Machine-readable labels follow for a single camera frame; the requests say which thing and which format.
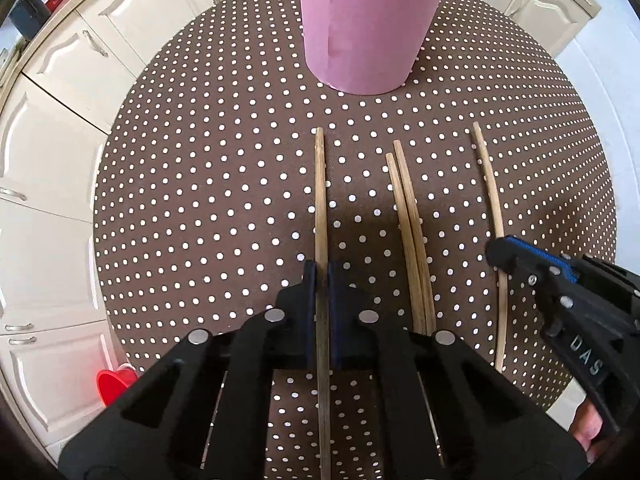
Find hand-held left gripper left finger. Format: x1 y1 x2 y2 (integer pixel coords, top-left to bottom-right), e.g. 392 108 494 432
59 259 321 480

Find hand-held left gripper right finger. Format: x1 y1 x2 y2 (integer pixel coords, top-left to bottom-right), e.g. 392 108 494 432
327 260 586 480

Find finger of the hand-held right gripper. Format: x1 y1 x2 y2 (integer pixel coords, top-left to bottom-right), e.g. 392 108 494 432
486 235 561 311
505 235 640 302

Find thin wooden chopstick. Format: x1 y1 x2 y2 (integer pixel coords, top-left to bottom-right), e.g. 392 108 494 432
314 127 333 480
393 140 437 336
386 153 430 336
471 122 510 373

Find pink cup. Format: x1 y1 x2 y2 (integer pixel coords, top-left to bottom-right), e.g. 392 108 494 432
296 0 453 96

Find person's right hand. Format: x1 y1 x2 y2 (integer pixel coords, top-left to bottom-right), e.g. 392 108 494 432
567 399 607 463

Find brown polka-dot tablecloth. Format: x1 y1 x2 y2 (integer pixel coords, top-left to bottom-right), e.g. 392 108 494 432
94 0 617 480

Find black kettle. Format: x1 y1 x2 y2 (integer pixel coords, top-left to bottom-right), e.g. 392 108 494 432
10 0 51 31

